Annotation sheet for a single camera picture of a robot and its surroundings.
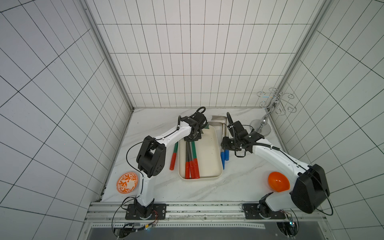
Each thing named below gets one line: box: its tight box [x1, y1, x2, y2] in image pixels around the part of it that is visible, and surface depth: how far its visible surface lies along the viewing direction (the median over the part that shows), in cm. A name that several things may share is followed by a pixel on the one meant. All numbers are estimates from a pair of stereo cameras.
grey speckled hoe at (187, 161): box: [185, 141, 190, 179], surface depth 88 cm
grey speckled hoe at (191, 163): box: [189, 141, 194, 179], surface depth 89 cm
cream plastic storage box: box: [178, 125, 223, 180], surface depth 92 cm
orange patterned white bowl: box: [116, 171, 139, 194], surface depth 81 cm
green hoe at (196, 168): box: [191, 125, 210, 179], surface depth 82 cm
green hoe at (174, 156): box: [169, 141, 179, 171], surface depth 91 cm
